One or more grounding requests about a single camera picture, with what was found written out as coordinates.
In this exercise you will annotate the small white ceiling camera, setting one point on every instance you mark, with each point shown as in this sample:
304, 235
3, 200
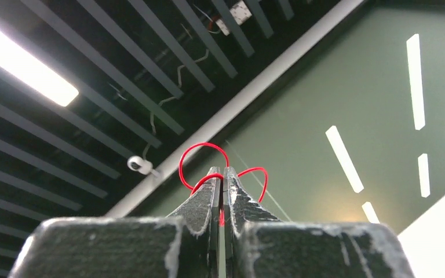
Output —
142, 166

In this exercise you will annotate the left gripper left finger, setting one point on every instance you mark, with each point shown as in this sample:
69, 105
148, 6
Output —
182, 244

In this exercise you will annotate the ceiling light fixture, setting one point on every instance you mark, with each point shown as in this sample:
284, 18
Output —
33, 72

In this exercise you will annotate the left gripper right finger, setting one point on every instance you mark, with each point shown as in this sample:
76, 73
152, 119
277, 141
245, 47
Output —
259, 244

